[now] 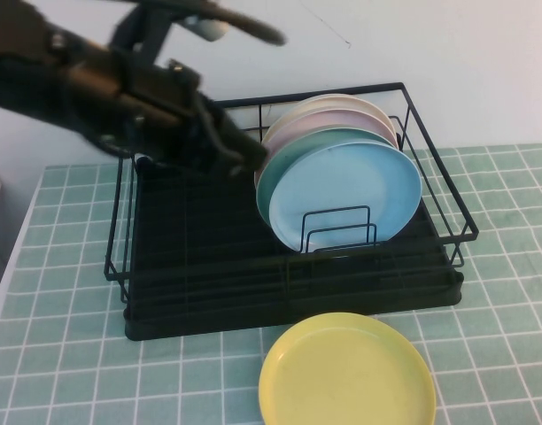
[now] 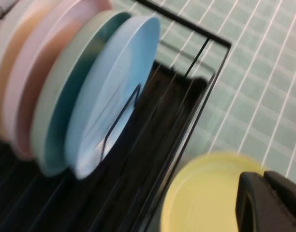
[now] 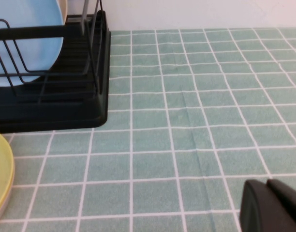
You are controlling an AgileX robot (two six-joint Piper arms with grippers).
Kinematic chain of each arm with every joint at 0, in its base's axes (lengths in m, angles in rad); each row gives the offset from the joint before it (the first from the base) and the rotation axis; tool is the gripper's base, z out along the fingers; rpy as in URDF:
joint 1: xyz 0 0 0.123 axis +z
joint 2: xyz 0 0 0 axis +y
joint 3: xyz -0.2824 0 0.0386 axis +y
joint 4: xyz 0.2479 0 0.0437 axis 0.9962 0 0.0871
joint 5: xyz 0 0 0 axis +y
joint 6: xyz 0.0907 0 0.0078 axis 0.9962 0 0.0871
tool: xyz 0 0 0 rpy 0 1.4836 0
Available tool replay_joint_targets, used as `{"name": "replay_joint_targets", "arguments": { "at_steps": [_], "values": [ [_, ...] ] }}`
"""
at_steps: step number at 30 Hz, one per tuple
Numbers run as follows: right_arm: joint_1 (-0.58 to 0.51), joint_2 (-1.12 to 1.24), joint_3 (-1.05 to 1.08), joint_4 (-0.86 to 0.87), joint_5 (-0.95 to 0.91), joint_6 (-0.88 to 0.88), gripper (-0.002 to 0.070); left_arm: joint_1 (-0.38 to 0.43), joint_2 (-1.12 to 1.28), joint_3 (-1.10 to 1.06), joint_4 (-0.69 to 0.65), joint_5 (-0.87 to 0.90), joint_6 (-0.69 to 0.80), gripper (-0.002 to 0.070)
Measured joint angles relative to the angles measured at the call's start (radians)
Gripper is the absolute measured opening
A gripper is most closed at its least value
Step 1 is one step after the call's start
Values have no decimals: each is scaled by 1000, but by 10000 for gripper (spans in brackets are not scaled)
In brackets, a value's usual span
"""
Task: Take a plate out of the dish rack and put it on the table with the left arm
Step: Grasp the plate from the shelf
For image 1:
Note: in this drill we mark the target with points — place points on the green plate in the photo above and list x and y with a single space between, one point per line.
288 155

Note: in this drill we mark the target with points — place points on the green checked tablecloth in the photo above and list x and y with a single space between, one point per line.
76 376

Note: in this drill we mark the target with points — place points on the light blue plate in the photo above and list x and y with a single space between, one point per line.
342 186

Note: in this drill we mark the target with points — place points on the bright yellow plate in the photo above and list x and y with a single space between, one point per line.
346 376

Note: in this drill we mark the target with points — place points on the black plastic drip tray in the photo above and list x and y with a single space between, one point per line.
200 230

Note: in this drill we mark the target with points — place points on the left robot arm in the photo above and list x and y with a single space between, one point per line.
18 79

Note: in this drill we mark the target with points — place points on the pale yellow plate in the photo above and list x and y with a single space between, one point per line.
280 121

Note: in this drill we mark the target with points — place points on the pink plate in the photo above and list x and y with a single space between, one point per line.
324 121

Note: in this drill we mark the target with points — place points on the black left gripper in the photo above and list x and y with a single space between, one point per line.
147 88

